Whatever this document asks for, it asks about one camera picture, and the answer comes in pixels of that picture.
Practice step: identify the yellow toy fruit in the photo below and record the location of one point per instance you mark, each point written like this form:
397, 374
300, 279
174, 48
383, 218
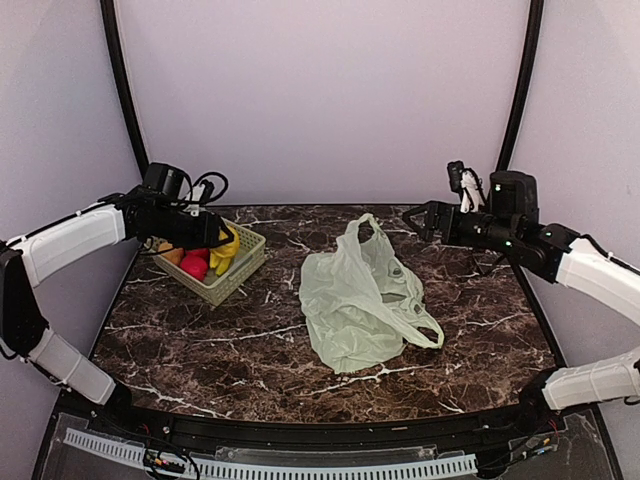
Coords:
230, 250

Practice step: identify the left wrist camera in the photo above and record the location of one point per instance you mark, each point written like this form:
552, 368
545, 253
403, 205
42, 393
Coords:
178, 187

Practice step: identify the orange toy peach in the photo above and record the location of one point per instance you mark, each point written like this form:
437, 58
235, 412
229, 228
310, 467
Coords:
171, 253

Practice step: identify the black frame post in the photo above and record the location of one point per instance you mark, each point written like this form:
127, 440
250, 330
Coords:
123, 88
521, 90

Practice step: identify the light green perforated basket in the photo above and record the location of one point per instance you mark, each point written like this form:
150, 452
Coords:
216, 277

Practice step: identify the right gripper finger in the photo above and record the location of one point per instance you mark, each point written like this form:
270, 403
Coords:
419, 224
418, 209

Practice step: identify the left black frame post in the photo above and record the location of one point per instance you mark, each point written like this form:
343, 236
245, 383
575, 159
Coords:
123, 88

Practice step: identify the right black frame post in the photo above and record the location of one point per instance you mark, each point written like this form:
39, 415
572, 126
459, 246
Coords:
521, 90

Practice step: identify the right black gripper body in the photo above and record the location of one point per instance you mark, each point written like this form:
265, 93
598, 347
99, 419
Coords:
498, 233

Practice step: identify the yellow toy banana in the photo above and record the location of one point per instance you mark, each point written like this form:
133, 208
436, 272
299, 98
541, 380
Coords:
221, 265

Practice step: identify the white slotted cable duct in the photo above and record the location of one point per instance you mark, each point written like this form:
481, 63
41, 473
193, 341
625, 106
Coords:
236, 463

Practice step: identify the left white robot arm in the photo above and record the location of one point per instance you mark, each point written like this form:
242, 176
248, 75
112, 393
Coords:
48, 281

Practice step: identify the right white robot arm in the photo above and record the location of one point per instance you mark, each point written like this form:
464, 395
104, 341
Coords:
559, 256

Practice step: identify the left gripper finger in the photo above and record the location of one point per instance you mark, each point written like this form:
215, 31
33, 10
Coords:
224, 231
223, 242

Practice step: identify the red toy apple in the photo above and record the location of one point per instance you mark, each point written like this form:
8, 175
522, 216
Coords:
195, 266

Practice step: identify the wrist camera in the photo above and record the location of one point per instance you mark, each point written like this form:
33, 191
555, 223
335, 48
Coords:
509, 193
178, 187

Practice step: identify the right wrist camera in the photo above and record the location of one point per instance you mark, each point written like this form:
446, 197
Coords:
509, 193

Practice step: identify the light green plastic bag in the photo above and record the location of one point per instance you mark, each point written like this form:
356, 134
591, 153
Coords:
362, 305

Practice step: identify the red toy fruit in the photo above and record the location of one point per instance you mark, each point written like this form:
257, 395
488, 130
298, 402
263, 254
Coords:
203, 253

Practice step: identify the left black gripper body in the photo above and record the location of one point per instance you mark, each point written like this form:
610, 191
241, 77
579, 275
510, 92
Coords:
183, 234

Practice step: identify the black front table rail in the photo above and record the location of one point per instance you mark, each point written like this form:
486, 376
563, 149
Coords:
491, 434

